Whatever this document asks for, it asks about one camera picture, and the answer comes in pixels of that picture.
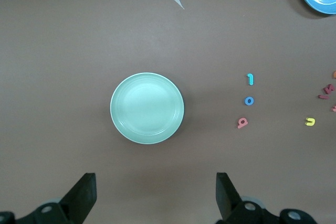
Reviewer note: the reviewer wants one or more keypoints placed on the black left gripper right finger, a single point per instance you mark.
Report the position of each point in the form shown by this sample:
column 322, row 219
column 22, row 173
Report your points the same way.
column 228, row 203

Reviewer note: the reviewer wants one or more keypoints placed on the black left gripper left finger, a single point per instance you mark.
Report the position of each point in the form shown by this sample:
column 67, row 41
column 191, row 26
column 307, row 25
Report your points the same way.
column 78, row 203

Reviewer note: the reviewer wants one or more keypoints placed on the pink foam letter b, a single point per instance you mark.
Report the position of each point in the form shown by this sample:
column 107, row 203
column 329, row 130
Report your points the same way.
column 240, row 125

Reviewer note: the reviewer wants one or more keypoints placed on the blue foam letter o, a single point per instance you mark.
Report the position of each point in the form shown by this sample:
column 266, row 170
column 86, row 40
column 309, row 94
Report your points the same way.
column 246, row 100

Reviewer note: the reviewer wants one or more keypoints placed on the teal foam letter l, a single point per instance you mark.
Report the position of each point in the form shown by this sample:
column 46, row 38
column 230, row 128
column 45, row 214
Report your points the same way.
column 251, row 80

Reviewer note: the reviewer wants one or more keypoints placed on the yellow foam letter u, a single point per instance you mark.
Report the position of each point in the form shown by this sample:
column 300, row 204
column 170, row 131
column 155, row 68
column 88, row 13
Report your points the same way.
column 310, row 123

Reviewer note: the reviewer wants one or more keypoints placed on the green plate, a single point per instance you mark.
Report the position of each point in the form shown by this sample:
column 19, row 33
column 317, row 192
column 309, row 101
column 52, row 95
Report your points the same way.
column 147, row 108

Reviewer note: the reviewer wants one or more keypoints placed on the dark red foam letter k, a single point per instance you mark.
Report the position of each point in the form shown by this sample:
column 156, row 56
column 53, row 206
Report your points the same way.
column 329, row 89

